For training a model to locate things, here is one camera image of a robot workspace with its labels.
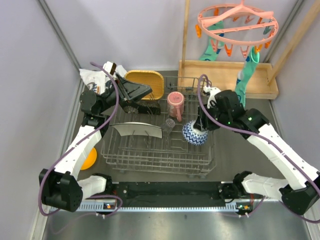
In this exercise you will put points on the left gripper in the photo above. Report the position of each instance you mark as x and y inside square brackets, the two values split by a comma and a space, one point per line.
[130, 91]

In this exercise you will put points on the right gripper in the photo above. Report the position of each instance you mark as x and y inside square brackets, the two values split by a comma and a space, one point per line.
[202, 122]

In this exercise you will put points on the blue white patterned bowl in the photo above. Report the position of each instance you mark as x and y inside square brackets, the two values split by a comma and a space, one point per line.
[194, 136]

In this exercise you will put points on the black floral square plate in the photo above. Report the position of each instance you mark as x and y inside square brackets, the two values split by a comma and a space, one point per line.
[149, 107]

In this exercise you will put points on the yellow woven-pattern plate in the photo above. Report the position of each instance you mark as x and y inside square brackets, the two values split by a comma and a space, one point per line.
[151, 78]

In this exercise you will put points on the pink ceramic mug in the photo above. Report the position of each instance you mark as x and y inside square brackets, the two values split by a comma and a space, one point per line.
[175, 102]

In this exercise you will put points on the clear glass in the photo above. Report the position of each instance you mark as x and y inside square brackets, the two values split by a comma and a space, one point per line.
[168, 126]

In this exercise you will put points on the white square plate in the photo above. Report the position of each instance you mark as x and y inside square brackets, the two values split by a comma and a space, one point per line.
[138, 129]

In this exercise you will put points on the yellow bowl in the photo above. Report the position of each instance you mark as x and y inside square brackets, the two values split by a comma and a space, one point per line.
[90, 160]

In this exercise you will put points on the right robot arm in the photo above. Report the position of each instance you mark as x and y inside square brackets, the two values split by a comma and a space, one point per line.
[299, 190]

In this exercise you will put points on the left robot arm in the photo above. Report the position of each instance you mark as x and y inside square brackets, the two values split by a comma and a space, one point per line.
[59, 185]

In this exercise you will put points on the white printed cloth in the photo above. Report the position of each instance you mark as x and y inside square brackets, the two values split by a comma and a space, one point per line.
[96, 80]

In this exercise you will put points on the teal patterned sock front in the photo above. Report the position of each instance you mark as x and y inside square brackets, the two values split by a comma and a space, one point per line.
[245, 75]

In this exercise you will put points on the pink round clothes hanger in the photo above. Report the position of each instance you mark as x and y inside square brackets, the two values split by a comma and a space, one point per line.
[231, 25]

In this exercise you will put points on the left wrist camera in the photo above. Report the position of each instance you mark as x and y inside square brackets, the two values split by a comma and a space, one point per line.
[110, 67]

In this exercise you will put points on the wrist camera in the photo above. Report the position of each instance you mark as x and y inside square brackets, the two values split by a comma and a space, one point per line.
[211, 92]
[110, 67]

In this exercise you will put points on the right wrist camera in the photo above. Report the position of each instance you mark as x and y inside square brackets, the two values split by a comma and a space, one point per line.
[211, 92]

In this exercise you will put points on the grey wire dish rack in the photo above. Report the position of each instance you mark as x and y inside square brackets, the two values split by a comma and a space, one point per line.
[169, 154]

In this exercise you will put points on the wooden tray frame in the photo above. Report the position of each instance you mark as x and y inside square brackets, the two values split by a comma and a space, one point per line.
[223, 73]

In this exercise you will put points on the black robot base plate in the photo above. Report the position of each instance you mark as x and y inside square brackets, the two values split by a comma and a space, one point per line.
[176, 194]

